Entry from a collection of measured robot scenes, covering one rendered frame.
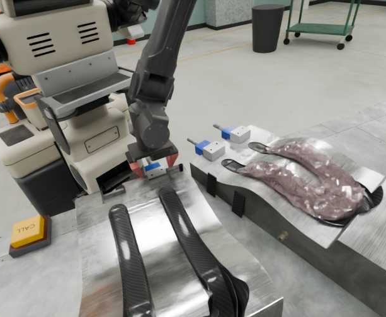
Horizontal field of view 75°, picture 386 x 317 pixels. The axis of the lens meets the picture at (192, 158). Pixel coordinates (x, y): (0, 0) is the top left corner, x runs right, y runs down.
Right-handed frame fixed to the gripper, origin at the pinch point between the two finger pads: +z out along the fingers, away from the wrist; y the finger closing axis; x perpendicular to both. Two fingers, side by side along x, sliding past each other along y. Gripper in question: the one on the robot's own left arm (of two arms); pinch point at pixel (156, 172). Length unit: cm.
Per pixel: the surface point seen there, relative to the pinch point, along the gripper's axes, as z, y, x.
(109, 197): -2.0, -12.8, -5.1
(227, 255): -7.1, 2.0, -33.1
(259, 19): 33, 253, 292
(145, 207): -4.0, -6.4, -14.3
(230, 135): -2.6, 24.1, 1.5
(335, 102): 83, 216, 107
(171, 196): -3.7, -0.3, -13.7
